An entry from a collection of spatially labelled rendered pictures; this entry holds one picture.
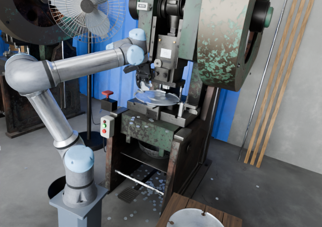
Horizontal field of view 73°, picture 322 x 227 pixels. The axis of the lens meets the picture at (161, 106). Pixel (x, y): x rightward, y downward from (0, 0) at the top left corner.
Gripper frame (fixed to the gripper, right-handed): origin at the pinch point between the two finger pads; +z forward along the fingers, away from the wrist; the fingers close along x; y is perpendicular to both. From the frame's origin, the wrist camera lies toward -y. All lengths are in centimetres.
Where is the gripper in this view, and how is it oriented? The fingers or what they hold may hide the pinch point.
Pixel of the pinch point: (143, 90)
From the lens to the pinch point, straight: 124.4
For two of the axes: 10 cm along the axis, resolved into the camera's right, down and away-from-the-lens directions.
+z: 0.7, 7.3, 6.8
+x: 4.3, -6.4, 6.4
